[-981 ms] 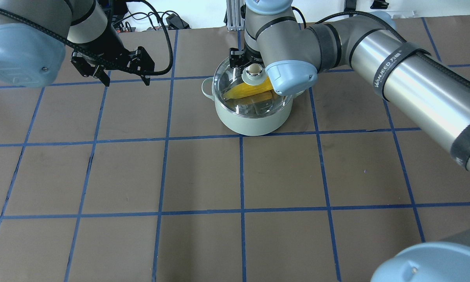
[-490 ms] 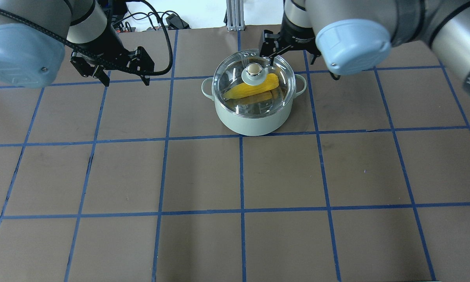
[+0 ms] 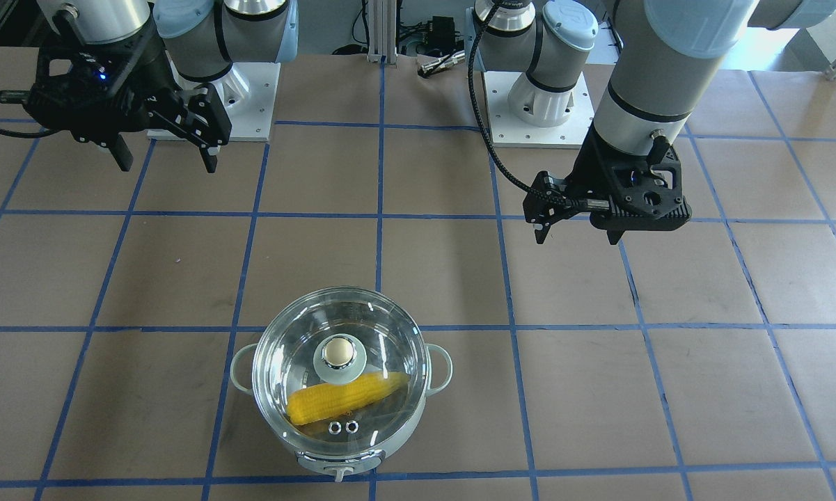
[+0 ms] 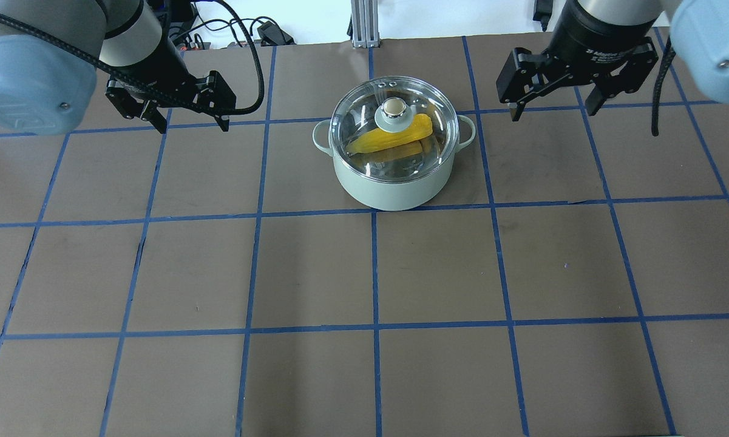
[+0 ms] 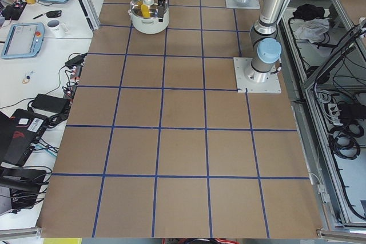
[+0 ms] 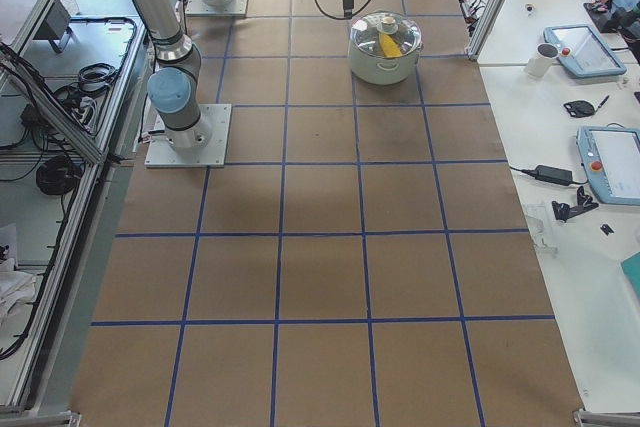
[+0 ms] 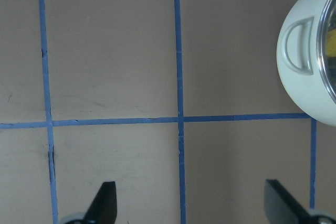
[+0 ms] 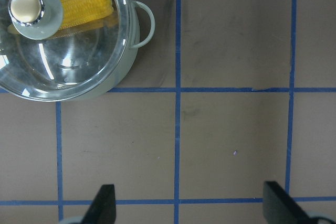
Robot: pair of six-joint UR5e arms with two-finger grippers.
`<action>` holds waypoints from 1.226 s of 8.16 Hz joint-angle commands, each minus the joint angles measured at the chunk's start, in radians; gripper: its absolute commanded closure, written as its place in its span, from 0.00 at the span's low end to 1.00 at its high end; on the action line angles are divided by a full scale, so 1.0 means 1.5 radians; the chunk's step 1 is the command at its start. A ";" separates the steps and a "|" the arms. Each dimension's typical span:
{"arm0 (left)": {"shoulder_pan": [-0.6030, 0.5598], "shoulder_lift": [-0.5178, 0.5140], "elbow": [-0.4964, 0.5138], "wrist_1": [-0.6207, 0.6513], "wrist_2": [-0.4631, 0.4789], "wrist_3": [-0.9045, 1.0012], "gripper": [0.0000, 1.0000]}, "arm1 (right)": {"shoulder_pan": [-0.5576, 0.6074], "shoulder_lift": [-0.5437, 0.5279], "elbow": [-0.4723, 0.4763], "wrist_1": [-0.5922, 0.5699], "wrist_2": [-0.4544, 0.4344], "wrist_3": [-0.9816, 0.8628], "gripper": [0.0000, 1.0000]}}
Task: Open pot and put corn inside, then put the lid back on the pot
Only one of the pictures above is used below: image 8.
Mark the glass pot lid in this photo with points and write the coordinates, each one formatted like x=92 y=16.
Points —
x=63 y=35

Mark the yellow corn cob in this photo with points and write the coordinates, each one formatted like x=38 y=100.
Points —
x=41 y=19

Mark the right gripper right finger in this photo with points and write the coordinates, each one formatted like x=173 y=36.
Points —
x=279 y=207

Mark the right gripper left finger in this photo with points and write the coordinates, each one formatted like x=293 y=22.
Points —
x=103 y=207

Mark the pale green pot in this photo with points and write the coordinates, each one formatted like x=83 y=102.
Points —
x=126 y=58

